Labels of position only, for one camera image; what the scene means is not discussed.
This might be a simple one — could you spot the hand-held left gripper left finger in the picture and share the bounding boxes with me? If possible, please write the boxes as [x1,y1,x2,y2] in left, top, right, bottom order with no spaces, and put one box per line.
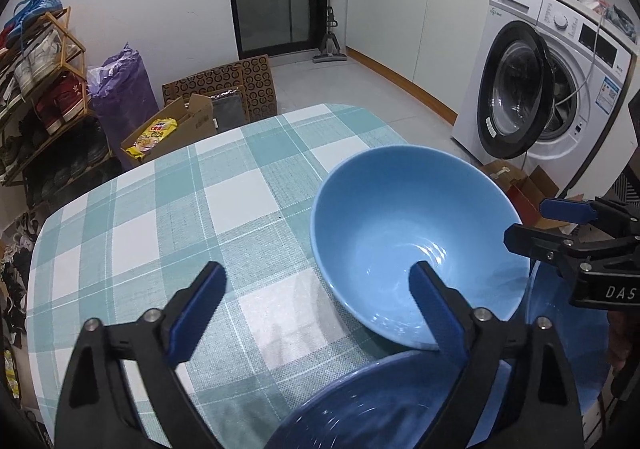
[52,260,228,449]

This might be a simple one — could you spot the small open cardboard box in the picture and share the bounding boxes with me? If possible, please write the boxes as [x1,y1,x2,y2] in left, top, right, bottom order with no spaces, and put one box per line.
[482,159,576,230]

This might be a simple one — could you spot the pile of scattered sneakers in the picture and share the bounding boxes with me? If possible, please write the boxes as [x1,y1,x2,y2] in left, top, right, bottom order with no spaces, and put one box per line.
[0,209,38,350]

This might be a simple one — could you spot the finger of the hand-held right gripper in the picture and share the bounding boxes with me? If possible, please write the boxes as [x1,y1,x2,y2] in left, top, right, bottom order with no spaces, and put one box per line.
[504,223,640,280]
[540,196,640,242]

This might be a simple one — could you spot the yellow snack packet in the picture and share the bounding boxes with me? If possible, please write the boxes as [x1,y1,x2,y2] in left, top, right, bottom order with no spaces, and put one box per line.
[125,116,178,161]

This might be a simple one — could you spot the floor mop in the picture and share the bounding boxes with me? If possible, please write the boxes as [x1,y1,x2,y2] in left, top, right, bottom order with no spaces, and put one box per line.
[312,4,348,65]

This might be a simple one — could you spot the teal checked tablecloth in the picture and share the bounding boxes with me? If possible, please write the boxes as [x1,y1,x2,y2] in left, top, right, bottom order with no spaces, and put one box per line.
[22,102,418,449]

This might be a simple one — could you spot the wooden shoe rack with shoes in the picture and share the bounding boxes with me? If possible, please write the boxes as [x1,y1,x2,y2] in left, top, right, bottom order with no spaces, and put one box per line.
[0,0,113,210]

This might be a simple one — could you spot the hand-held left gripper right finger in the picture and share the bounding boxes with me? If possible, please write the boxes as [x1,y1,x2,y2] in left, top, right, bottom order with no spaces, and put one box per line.
[409,261,586,449]

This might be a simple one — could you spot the brown circle patterned mat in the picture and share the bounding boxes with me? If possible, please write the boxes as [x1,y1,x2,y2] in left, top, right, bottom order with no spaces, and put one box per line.
[161,55,278,122]

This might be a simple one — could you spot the light blue bowl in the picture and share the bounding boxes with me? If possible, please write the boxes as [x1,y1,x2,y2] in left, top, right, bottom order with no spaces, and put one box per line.
[310,144,531,352]

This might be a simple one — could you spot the purple plastic bag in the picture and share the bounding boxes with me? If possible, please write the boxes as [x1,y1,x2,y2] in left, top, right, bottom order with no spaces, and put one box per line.
[87,43,160,155]

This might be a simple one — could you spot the grey plastic bag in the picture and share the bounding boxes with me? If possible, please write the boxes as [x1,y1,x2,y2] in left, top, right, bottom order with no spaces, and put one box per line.
[602,4,640,42]

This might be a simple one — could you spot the large open cardboard box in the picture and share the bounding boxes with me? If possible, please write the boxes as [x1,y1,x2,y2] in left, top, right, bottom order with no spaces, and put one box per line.
[120,93,218,172]

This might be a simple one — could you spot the white kitchen base cabinets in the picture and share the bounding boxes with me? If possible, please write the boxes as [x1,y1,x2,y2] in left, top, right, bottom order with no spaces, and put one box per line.
[345,0,501,127]

